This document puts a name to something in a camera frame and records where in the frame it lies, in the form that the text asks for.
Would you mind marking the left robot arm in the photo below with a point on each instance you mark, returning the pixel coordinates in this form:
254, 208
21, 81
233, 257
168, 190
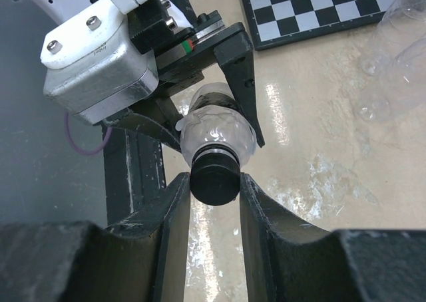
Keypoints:
119, 62

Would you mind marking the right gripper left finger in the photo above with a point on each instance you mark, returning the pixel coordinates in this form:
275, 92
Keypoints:
140, 258

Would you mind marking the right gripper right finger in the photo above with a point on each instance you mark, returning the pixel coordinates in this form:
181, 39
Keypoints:
288, 259

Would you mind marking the black bottle cap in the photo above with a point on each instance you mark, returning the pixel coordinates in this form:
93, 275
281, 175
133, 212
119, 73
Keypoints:
215, 179

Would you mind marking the clear bottle back right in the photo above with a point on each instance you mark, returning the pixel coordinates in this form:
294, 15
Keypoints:
399, 87

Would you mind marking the clear bottle back left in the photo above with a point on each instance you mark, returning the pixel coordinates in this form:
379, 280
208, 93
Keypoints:
402, 24

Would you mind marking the black white checkerboard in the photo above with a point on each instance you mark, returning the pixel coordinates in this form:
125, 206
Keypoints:
273, 23

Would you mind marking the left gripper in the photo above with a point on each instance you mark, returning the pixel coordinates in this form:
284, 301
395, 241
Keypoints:
164, 54

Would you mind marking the small clear plastic bottle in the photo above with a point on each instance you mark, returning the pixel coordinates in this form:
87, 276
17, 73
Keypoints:
214, 118

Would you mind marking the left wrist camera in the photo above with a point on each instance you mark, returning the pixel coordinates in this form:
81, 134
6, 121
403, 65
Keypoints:
93, 68

